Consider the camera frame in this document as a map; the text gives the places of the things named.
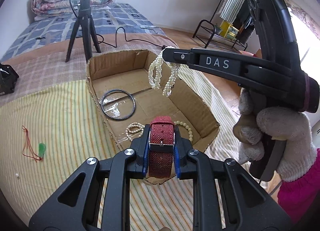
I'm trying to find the gloved right hand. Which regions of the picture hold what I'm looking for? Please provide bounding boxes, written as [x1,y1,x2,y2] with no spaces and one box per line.
[233,89,319,182]

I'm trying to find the yellow striped blanket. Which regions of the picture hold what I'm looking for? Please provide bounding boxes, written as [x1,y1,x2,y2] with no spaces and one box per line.
[0,71,251,231]

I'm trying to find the red strap wristwatch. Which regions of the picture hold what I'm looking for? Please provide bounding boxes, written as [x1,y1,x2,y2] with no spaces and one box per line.
[148,116,175,179]

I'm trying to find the green jade pendant red cord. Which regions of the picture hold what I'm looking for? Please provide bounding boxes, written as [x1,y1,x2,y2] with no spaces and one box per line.
[21,125,47,162]

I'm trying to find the open cardboard box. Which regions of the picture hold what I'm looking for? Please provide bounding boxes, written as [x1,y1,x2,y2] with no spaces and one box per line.
[86,50,219,152]

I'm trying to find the yellow box on rack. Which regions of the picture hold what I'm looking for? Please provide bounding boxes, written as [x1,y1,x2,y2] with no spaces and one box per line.
[219,20,239,40]

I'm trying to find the dark metal bangle ring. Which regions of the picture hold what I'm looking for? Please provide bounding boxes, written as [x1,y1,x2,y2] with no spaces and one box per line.
[100,88,137,121]

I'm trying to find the dark hanging clothes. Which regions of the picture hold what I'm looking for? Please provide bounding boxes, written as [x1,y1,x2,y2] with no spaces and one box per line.
[234,6,255,44]

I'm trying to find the plaid brown bed cover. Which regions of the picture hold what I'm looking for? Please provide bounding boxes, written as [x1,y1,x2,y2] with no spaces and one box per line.
[1,32,177,106]

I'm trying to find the black tripod stand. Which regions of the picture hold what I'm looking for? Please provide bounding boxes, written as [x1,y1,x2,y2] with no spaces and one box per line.
[65,0,101,63]

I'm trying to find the long twisted pearl necklace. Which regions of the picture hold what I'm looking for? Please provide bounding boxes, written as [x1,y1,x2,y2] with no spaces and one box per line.
[147,46,181,97]

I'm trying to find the blue patterned bed sheet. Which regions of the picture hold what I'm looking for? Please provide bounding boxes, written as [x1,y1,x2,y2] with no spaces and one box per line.
[1,3,164,62]

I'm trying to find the black printed bag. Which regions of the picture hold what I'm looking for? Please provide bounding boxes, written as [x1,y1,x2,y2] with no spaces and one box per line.
[0,64,19,96]

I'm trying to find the black power cable with switch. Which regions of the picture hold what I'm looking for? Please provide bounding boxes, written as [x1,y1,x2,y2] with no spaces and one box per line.
[96,26,167,49]

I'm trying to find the black clothes rack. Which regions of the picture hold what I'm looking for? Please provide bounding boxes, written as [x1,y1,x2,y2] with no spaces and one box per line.
[193,0,249,50]

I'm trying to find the cream bead bracelet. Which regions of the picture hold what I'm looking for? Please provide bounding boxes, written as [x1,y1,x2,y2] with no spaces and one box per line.
[173,120,194,143]

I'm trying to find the floral window curtain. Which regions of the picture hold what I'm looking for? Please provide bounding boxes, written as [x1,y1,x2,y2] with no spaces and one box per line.
[284,0,320,39]

